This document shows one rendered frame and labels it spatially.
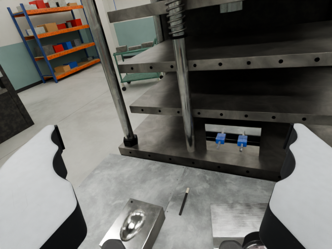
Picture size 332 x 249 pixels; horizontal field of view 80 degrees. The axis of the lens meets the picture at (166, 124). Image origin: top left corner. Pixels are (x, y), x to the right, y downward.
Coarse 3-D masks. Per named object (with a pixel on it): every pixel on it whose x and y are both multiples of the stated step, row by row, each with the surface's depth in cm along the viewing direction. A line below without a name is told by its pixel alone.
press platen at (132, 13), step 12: (192, 0) 81; (204, 0) 79; (216, 0) 78; (228, 0) 76; (240, 0) 75; (108, 12) 98; (120, 12) 96; (132, 12) 93; (144, 12) 91; (156, 12) 89; (168, 12) 87
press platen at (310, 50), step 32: (224, 32) 145; (256, 32) 125; (288, 32) 110; (320, 32) 97; (128, 64) 106; (160, 64) 98; (192, 64) 92; (224, 64) 86; (256, 64) 81; (288, 64) 77; (320, 64) 73
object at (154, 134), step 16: (144, 128) 146; (160, 128) 142; (176, 128) 138; (272, 128) 121; (288, 128) 119; (320, 128) 114; (144, 144) 128; (160, 144) 126; (176, 144) 123; (272, 144) 109; (160, 160) 121; (176, 160) 115; (192, 160) 110; (208, 160) 106; (224, 160) 104; (240, 160) 102; (256, 160) 101; (272, 160) 99; (256, 176) 98; (272, 176) 95
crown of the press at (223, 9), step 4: (220, 4) 99; (224, 4) 97; (228, 4) 96; (232, 4) 96; (236, 4) 96; (240, 4) 96; (220, 8) 100; (224, 8) 98; (228, 8) 97; (232, 8) 97; (236, 8) 97; (240, 8) 97; (220, 12) 101; (224, 12) 99
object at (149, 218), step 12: (132, 204) 79; (144, 204) 78; (120, 216) 75; (132, 216) 76; (144, 216) 75; (156, 216) 73; (120, 228) 71; (132, 228) 73; (144, 228) 70; (156, 228) 72; (132, 240) 67; (144, 240) 66
